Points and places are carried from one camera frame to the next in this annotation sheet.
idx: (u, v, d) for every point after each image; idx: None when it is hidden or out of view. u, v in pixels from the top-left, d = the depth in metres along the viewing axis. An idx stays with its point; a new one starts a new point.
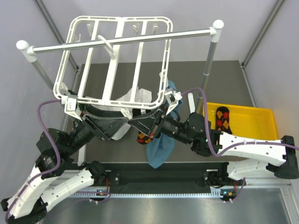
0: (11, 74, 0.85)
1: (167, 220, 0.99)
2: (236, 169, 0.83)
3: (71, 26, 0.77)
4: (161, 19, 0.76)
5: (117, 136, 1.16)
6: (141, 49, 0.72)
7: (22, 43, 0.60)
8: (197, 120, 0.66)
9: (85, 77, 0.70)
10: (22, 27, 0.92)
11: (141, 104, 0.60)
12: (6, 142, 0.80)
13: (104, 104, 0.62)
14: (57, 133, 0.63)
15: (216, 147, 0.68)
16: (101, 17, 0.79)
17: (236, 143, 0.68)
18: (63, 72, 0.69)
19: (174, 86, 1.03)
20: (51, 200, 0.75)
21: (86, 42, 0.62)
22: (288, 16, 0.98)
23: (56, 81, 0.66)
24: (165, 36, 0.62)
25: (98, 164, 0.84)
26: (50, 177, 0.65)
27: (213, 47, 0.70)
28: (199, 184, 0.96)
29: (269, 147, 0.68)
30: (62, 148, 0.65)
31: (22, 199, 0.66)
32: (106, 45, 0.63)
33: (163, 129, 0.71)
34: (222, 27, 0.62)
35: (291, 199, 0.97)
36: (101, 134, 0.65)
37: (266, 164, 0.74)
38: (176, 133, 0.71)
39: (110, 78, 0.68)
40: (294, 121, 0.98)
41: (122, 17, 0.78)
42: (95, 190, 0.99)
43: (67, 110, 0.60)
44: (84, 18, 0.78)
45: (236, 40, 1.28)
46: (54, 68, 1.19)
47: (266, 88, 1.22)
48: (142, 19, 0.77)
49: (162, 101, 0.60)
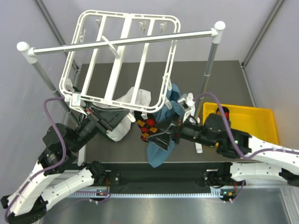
0: (12, 73, 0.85)
1: (167, 220, 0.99)
2: (241, 171, 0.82)
3: (79, 21, 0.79)
4: (169, 18, 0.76)
5: (117, 137, 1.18)
6: (146, 49, 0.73)
7: (23, 44, 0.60)
8: (214, 120, 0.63)
9: (89, 75, 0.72)
10: (23, 28, 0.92)
11: (140, 107, 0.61)
12: (6, 141, 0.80)
13: (106, 103, 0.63)
14: (64, 127, 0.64)
15: (245, 150, 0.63)
16: (109, 13, 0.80)
17: (265, 147, 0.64)
18: (69, 67, 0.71)
19: (178, 88, 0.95)
20: (51, 199, 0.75)
21: (91, 43, 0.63)
22: (288, 16, 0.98)
23: (62, 76, 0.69)
24: (167, 38, 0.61)
25: (99, 164, 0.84)
26: (53, 174, 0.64)
27: (215, 47, 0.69)
28: (199, 184, 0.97)
29: (296, 156, 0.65)
30: (68, 143, 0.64)
31: (23, 196, 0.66)
32: (109, 46, 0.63)
33: (182, 133, 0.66)
34: (224, 28, 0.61)
35: (291, 199, 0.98)
36: (106, 126, 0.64)
37: (280, 171, 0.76)
38: (197, 137, 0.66)
39: (114, 79, 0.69)
40: (294, 121, 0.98)
41: (129, 14, 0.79)
42: (95, 190, 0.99)
43: (73, 105, 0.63)
44: (92, 12, 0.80)
45: (237, 40, 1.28)
46: (54, 68, 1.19)
47: (265, 88, 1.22)
48: (149, 17, 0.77)
49: (162, 106, 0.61)
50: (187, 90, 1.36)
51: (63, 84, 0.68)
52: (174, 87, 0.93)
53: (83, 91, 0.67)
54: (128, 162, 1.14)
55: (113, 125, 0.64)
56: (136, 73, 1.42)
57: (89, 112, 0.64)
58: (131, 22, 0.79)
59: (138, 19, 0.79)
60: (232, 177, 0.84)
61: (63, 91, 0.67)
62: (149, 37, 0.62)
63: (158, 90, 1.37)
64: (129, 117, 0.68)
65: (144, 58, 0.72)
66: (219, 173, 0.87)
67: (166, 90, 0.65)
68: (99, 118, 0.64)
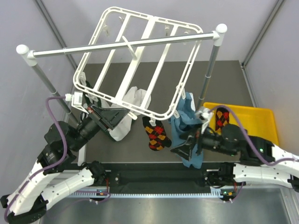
0: (12, 74, 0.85)
1: (167, 220, 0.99)
2: (245, 173, 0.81)
3: (102, 16, 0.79)
4: (193, 27, 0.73)
5: (118, 136, 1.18)
6: (167, 49, 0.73)
7: (23, 47, 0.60)
8: (230, 130, 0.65)
9: (103, 76, 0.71)
10: (23, 28, 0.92)
11: (150, 113, 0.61)
12: (6, 142, 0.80)
13: (116, 103, 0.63)
14: (67, 125, 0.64)
15: (269, 159, 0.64)
16: (133, 12, 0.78)
17: (283, 157, 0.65)
18: (85, 60, 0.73)
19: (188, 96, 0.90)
20: (51, 198, 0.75)
21: (109, 44, 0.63)
22: (287, 16, 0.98)
23: (77, 69, 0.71)
24: (182, 39, 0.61)
25: (99, 164, 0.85)
26: (53, 173, 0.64)
27: (216, 50, 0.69)
28: (199, 184, 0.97)
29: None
30: (69, 141, 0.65)
31: (23, 195, 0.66)
32: (128, 47, 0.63)
33: (203, 144, 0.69)
34: (226, 31, 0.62)
35: (291, 199, 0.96)
36: (107, 124, 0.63)
37: (288, 178, 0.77)
38: (217, 146, 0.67)
39: (127, 80, 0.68)
40: (294, 122, 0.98)
41: (153, 17, 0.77)
42: (95, 190, 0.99)
43: (74, 104, 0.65)
44: (117, 10, 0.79)
45: (237, 40, 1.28)
46: (55, 68, 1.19)
47: (266, 88, 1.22)
48: (174, 23, 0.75)
49: (171, 115, 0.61)
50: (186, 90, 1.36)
51: (77, 77, 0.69)
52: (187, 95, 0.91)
53: (95, 87, 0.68)
54: (128, 162, 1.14)
55: (113, 123, 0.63)
56: (136, 73, 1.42)
57: (90, 111, 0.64)
58: (154, 24, 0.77)
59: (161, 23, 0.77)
60: (235, 178, 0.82)
61: (76, 84, 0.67)
62: (170, 37, 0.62)
63: (158, 90, 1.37)
64: (131, 115, 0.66)
65: (163, 58, 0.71)
66: (221, 173, 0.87)
67: (177, 99, 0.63)
68: (100, 117, 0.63)
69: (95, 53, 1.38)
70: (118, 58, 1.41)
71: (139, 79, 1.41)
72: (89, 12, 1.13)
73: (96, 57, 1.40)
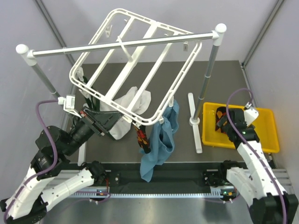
0: (11, 74, 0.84)
1: (167, 220, 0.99)
2: (237, 173, 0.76)
3: (107, 16, 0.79)
4: None
5: (117, 135, 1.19)
6: (167, 48, 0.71)
7: (23, 47, 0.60)
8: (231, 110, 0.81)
9: (96, 75, 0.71)
10: (22, 28, 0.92)
11: (135, 116, 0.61)
12: (5, 143, 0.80)
13: (104, 101, 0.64)
14: (58, 130, 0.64)
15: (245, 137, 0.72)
16: (138, 17, 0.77)
17: (253, 148, 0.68)
18: (85, 57, 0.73)
19: (177, 106, 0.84)
20: (51, 200, 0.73)
21: (104, 44, 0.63)
22: (288, 15, 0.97)
23: (75, 64, 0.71)
24: (180, 39, 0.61)
25: (99, 164, 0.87)
26: (46, 178, 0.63)
27: (215, 50, 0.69)
28: (199, 184, 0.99)
29: (270, 181, 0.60)
30: (62, 146, 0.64)
31: (20, 200, 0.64)
32: (121, 47, 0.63)
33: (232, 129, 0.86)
34: (225, 31, 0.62)
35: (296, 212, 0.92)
36: (101, 128, 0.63)
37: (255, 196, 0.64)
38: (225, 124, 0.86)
39: (120, 80, 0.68)
40: (294, 122, 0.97)
41: (156, 21, 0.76)
42: (95, 190, 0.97)
43: (66, 108, 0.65)
44: (123, 12, 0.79)
45: (237, 40, 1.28)
46: (54, 67, 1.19)
47: (265, 88, 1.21)
48: (174, 30, 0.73)
49: (155, 122, 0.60)
50: (186, 90, 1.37)
51: (73, 71, 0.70)
52: (176, 107, 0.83)
53: (88, 83, 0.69)
54: (128, 162, 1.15)
55: (107, 127, 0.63)
56: (137, 73, 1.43)
57: (83, 115, 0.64)
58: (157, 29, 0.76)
59: (163, 29, 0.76)
60: (228, 171, 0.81)
61: (72, 78, 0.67)
62: (170, 37, 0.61)
63: (158, 90, 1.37)
64: (125, 119, 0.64)
65: (162, 57, 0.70)
66: (225, 163, 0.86)
67: (165, 105, 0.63)
68: (93, 121, 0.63)
69: (95, 53, 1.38)
70: (118, 58, 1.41)
71: (139, 79, 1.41)
72: (89, 11, 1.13)
73: (96, 57, 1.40)
